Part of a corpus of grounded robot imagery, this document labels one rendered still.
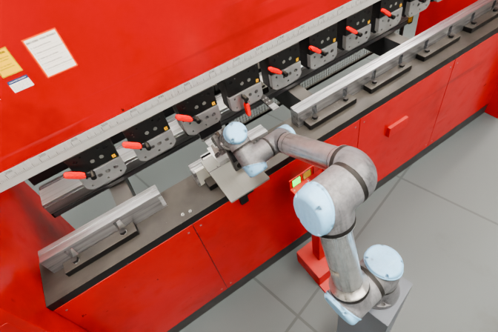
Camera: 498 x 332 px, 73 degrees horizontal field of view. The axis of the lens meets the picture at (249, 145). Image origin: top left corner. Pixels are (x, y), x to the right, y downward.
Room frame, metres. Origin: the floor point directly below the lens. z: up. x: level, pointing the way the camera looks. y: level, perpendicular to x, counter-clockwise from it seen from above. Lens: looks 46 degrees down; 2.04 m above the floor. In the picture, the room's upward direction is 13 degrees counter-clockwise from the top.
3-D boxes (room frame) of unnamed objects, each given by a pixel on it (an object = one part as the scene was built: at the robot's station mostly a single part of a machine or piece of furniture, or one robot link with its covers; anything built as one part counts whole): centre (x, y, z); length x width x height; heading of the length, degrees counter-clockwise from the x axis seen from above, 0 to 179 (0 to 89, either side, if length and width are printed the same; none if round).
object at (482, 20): (1.69, -1.54, 0.89); 0.30 x 0.05 x 0.03; 113
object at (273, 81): (1.19, -0.20, 1.26); 0.15 x 0.09 x 0.17; 113
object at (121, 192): (1.22, 0.71, 0.81); 0.64 x 0.08 x 0.14; 23
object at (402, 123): (1.30, -0.86, 0.59); 0.15 x 0.02 x 0.07; 113
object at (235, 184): (0.91, 0.08, 1.00); 0.26 x 0.18 x 0.01; 23
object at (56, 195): (1.48, -0.11, 0.93); 2.30 x 0.14 x 0.10; 113
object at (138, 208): (0.83, 0.65, 0.92); 0.50 x 0.06 x 0.10; 113
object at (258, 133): (1.06, 0.09, 0.92); 0.39 x 0.06 x 0.10; 113
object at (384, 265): (0.40, -0.32, 0.94); 0.13 x 0.12 x 0.14; 117
